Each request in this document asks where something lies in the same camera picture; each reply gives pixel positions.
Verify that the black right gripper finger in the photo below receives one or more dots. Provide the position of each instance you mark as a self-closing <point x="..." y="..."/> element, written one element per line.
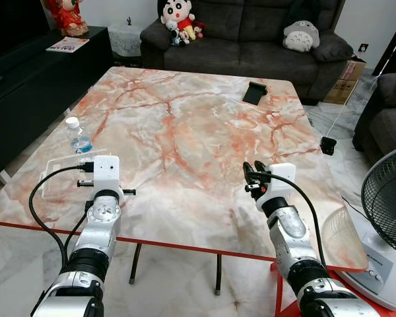
<point x="259" y="166"/>
<point x="248" y="167"/>

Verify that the clear plastic container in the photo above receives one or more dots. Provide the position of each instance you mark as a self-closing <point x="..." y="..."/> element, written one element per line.
<point x="63" y="175"/>

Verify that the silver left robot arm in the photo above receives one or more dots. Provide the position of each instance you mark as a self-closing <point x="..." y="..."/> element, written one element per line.
<point x="99" y="231"/>

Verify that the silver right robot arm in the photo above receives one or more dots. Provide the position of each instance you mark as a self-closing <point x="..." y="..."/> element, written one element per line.
<point x="287" y="228"/>

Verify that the marble table with red edge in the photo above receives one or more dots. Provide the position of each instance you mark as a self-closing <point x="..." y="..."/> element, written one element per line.
<point x="185" y="152"/>

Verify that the black power adapter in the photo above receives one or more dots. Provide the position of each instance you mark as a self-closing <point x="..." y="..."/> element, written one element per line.
<point x="328" y="146"/>

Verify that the black phone holder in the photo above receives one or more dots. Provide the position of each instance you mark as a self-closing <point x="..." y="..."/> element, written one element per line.
<point x="254" y="93"/>

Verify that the black table leg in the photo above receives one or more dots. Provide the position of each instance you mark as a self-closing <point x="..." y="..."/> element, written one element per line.
<point x="218" y="274"/>
<point x="135" y="264"/>

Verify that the red plastic stool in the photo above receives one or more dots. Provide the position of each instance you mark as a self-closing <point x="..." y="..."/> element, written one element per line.
<point x="285" y="297"/>

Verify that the brown cardboard carton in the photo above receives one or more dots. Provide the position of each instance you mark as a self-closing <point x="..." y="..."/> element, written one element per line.
<point x="346" y="82"/>

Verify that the dark grey sofa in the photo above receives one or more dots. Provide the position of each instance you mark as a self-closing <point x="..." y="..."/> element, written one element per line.
<point x="251" y="39"/>

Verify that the grey totoro plush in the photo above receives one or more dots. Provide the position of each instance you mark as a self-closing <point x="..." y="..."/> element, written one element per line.
<point x="300" y="36"/>

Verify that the white standing fan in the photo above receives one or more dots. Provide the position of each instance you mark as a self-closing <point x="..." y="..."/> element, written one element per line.
<point x="376" y="264"/>

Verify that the cartoon boy plush doll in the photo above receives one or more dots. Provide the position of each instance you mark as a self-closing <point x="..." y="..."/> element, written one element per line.
<point x="179" y="20"/>

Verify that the clear plastic water bottle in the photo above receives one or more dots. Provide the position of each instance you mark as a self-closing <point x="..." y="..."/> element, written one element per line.
<point x="78" y="139"/>

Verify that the white lace covered stool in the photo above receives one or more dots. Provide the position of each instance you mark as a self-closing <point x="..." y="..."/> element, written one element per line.
<point x="127" y="39"/>

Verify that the magazine with red print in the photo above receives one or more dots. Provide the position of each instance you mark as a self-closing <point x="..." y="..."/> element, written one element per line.
<point x="67" y="44"/>

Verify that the black tv console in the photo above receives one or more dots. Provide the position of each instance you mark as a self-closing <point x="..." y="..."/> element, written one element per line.
<point x="26" y="99"/>

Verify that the red dressed doll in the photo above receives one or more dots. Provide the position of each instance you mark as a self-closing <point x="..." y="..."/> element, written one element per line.
<point x="67" y="16"/>

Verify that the black television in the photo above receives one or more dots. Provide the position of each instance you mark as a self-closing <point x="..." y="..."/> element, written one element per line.
<point x="13" y="26"/>

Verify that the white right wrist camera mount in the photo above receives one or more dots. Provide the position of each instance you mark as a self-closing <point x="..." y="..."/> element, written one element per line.
<point x="282" y="179"/>

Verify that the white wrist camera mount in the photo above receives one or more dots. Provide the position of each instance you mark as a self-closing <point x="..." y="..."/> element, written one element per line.
<point x="282" y="179"/>
<point x="107" y="177"/>

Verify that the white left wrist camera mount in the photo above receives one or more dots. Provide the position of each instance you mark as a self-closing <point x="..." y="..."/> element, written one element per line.
<point x="107" y="177"/>

